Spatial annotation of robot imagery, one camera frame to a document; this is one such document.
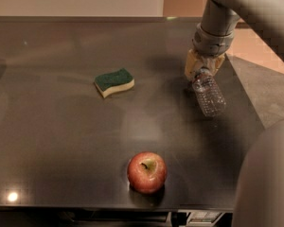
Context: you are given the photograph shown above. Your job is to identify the clear plastic water bottle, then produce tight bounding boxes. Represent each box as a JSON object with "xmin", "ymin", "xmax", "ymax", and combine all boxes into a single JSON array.
[{"xmin": 192, "ymin": 71, "xmax": 226, "ymax": 117}]

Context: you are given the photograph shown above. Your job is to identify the red apple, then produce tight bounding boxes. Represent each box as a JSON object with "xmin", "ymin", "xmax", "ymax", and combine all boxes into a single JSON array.
[{"xmin": 127, "ymin": 151, "xmax": 168, "ymax": 194}]

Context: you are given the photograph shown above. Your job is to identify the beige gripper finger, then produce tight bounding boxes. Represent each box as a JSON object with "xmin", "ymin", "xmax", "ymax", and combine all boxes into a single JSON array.
[
  {"xmin": 185, "ymin": 49, "xmax": 204, "ymax": 81},
  {"xmin": 208, "ymin": 54, "xmax": 225, "ymax": 76}
]

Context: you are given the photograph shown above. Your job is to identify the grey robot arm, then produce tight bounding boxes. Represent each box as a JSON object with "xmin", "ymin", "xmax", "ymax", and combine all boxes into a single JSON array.
[{"xmin": 185, "ymin": 0, "xmax": 284, "ymax": 227}]

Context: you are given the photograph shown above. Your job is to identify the green and yellow sponge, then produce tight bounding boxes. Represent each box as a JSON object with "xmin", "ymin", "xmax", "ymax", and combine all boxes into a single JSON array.
[{"xmin": 94, "ymin": 68, "xmax": 134, "ymax": 98}]

